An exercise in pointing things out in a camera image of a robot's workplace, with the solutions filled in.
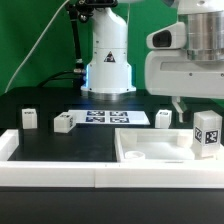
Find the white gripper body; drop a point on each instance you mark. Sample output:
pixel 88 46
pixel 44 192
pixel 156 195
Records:
pixel 170 73

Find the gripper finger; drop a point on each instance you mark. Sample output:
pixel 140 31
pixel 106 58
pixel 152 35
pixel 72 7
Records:
pixel 183 112

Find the white square tabletop part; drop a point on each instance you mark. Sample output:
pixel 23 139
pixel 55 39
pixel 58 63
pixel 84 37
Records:
pixel 152 145

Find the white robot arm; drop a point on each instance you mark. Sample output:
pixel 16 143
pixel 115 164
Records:
pixel 109 74

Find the white U-shaped fence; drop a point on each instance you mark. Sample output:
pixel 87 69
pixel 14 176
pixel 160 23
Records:
pixel 155 174

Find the AprilTag base sheet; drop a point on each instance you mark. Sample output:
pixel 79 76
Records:
pixel 109 117

